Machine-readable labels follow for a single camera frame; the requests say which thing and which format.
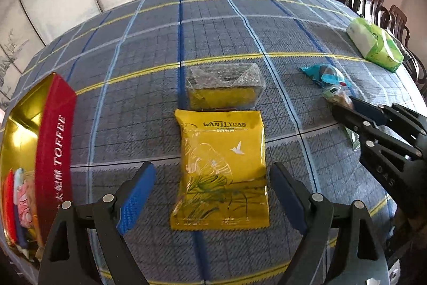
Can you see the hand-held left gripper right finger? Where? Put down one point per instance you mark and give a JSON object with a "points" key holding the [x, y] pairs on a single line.
{"points": [[287, 201]]}

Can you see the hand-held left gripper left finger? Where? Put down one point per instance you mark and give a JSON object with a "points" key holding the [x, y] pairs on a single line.
{"points": [[136, 201]]}

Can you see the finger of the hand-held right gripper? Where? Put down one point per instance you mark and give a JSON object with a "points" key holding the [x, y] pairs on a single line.
{"points": [[368, 110], [348, 119]]}

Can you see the small clear snack packet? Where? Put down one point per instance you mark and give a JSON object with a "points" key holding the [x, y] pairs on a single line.
{"points": [[338, 98]]}

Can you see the yellow snack packet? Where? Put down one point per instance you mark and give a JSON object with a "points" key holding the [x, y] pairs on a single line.
{"points": [[220, 164]]}

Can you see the red and gold tin box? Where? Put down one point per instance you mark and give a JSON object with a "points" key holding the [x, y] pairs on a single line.
{"points": [[55, 138]]}

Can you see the pale snack packet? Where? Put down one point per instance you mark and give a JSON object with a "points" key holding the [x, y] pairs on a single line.
{"points": [[19, 180]]}

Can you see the blue snack packet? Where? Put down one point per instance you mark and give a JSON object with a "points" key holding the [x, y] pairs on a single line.
{"points": [[20, 235]]}

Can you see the red snack packet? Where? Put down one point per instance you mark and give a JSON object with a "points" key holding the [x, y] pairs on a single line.
{"points": [[9, 205]]}

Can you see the green snack packet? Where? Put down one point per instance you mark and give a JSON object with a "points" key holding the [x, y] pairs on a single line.
{"points": [[354, 139]]}

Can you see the teal snack packet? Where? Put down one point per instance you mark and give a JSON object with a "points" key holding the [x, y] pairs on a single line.
{"points": [[325, 74]]}

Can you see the green tissue pack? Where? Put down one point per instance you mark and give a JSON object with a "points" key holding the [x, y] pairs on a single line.
{"points": [[373, 41]]}

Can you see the pink patterned snack packet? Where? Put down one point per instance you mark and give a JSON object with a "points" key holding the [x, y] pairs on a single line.
{"points": [[26, 205]]}

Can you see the clear wrapped yellow sponge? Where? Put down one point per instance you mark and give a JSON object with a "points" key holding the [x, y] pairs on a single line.
{"points": [[220, 94]]}

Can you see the blue plaid tablecloth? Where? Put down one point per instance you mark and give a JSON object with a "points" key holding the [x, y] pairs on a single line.
{"points": [[216, 31]]}

